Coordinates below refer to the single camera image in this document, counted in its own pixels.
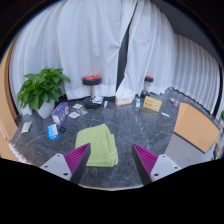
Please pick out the small black round lid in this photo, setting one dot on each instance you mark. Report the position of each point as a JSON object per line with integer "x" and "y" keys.
{"x": 62, "y": 130}

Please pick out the white and orange box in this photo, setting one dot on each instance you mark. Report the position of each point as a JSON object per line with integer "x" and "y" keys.
{"x": 124, "y": 100}

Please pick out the white pleated curtain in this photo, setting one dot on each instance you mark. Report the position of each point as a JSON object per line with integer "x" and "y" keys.
{"x": 196, "y": 66}

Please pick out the orange wooden bench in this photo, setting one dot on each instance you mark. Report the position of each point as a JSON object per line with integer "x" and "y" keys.
{"x": 196, "y": 126}

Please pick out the card with dark print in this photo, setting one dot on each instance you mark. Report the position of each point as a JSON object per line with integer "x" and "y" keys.
{"x": 82, "y": 111}

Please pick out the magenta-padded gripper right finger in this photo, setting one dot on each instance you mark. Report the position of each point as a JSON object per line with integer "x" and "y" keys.
{"x": 164, "y": 166}

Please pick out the small white bottle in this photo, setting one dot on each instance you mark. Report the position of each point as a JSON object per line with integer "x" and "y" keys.
{"x": 105, "y": 104}

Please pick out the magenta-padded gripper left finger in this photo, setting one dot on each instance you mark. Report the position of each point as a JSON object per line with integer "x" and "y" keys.
{"x": 55, "y": 164}

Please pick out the plain white card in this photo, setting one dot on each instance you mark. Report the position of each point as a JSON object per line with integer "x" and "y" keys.
{"x": 77, "y": 106}

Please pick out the purple cardboard box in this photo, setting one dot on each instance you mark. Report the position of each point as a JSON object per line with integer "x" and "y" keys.
{"x": 60, "y": 113}

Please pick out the white booklet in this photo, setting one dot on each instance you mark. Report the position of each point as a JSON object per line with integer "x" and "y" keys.
{"x": 98, "y": 99}

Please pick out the yellow box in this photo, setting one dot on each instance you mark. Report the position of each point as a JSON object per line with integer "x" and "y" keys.
{"x": 152, "y": 104}

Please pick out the light green towel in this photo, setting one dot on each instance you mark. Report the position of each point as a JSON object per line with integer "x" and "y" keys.
{"x": 96, "y": 143}

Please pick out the small white flat stick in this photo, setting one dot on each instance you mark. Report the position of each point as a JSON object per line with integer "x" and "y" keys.
{"x": 165, "y": 114}

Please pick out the white card with grey print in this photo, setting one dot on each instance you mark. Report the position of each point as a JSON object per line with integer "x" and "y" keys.
{"x": 74, "y": 115}

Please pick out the small blue and white box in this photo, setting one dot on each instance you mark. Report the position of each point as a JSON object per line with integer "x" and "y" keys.
{"x": 138, "y": 102}

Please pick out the white flat packet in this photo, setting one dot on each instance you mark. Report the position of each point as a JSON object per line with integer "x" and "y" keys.
{"x": 26, "y": 127}

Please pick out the green plant in white pot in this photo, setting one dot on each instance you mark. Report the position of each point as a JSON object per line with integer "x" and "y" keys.
{"x": 41, "y": 86}

